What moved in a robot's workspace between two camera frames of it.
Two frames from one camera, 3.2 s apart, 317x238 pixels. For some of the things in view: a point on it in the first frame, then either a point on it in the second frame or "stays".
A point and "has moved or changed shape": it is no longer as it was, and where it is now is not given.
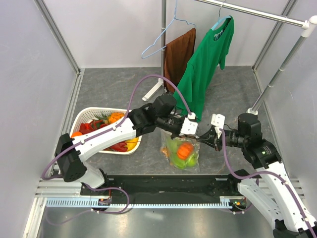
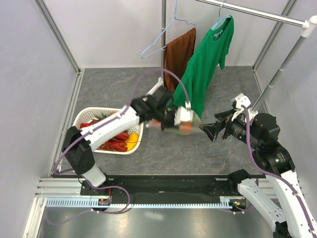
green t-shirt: [213, 49] stays
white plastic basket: [85, 115] stays
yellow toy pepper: [131, 143] stays
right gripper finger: [205, 136] → [221, 116]
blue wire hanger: [143, 56] stays
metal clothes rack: [308, 25] stays
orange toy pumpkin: [185, 150] has moved or changed shape
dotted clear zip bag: [182, 153] has moved or changed shape
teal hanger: [221, 19] stays
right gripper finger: [205, 141] → [212, 130]
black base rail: [167, 187] stays
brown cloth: [177, 53] stays
